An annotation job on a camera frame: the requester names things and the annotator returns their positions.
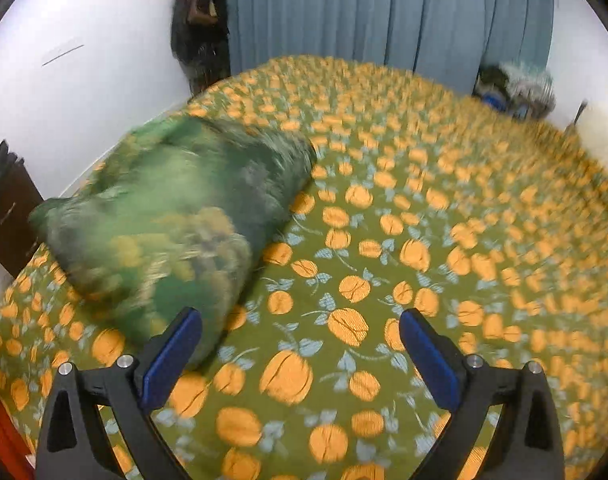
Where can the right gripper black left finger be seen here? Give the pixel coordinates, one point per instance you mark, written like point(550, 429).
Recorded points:
point(73, 442)

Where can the orange and white fleece garment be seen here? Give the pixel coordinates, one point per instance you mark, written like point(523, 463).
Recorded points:
point(13, 451)

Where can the green landscape print padded jacket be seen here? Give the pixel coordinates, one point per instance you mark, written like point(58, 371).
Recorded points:
point(178, 216)

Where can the blue pleated curtain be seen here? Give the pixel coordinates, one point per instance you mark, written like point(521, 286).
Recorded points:
point(447, 41)

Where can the coat rack with dark clothes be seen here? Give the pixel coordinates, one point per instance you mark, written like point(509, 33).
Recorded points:
point(199, 39)

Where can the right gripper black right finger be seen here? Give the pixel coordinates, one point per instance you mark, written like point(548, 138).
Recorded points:
point(526, 443)

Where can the pile of clothes by bed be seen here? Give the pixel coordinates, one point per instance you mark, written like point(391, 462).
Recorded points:
point(517, 89)

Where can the dark brown wooden cabinet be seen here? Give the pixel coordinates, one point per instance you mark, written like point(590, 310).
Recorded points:
point(18, 197)

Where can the cream padded headboard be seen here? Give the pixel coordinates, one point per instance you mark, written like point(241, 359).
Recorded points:
point(592, 127)

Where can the green orange floral quilt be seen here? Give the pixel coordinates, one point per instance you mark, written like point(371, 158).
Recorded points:
point(495, 230)

